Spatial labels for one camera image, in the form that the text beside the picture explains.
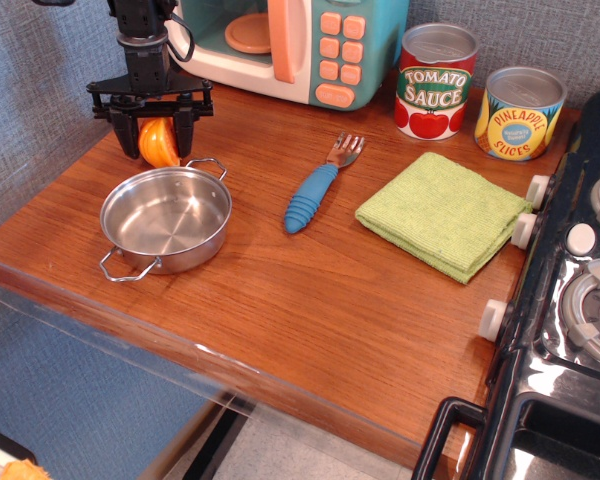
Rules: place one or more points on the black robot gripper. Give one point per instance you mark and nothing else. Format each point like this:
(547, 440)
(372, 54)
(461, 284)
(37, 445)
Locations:
(151, 87)

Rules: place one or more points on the orange plastic half orange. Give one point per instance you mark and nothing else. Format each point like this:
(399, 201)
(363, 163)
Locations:
(157, 143)

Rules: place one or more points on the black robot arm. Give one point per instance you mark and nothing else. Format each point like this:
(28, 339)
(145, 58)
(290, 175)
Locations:
(143, 23)

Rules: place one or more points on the green folded cloth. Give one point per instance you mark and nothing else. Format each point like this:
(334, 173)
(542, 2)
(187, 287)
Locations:
(444, 214)

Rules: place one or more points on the small steel pan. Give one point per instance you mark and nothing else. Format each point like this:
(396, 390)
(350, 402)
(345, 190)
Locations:
(165, 221)

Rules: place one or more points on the teal toy microwave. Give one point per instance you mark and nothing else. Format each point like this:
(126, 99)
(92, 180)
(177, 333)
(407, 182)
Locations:
(329, 54)

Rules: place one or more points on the tomato sauce can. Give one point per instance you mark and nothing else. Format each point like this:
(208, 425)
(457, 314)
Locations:
(434, 79)

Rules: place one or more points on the pineapple slices can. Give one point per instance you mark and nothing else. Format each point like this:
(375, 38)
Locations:
(519, 112)

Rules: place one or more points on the orange fuzzy object corner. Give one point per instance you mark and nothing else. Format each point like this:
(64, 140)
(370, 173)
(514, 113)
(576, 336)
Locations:
(23, 470)

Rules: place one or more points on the white stove knob middle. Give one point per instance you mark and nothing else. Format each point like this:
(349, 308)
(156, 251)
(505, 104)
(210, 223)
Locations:
(523, 230)

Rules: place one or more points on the white stove knob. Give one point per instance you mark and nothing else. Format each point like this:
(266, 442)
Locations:
(536, 191)
(492, 318)
(523, 230)

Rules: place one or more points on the white stove knob upper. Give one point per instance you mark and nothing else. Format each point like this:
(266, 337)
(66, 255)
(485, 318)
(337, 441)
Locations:
(536, 191)

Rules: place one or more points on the white stove knob lower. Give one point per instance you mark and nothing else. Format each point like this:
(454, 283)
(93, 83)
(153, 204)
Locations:
(492, 318)

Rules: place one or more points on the black toy stove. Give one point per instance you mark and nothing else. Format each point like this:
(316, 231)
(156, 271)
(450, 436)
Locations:
(541, 419)

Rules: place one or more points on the blue handled metal fork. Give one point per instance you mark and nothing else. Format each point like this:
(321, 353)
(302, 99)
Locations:
(304, 204)

